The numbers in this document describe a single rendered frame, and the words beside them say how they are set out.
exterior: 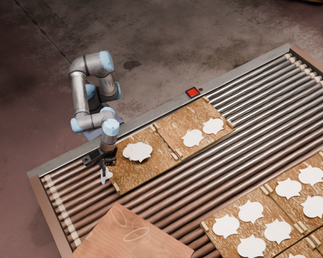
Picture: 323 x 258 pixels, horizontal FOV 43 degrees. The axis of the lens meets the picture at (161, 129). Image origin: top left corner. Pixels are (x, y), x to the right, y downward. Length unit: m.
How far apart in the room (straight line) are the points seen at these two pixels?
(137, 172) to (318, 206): 1.02
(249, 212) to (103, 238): 0.78
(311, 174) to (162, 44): 2.80
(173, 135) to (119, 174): 0.42
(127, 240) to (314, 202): 1.00
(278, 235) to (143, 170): 0.84
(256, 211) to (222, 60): 2.49
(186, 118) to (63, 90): 2.09
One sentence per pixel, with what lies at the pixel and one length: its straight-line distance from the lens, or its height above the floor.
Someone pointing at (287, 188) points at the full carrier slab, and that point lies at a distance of 2.35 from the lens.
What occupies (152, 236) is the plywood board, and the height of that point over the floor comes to 1.04.
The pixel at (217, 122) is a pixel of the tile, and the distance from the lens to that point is 2.60.
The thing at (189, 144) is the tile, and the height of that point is 0.94.
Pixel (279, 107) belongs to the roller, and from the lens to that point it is 2.75.
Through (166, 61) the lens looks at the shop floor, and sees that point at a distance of 4.50.
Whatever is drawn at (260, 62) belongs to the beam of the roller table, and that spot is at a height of 0.91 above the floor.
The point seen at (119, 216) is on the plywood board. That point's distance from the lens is 2.18.
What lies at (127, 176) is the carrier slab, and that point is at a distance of 2.42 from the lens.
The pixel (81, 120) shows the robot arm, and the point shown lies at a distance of 2.01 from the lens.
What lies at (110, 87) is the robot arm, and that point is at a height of 1.23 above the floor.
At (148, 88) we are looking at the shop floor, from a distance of 4.22.
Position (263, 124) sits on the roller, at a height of 0.92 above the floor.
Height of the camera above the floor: 2.93
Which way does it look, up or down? 50 degrees down
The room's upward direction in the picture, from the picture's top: 10 degrees counter-clockwise
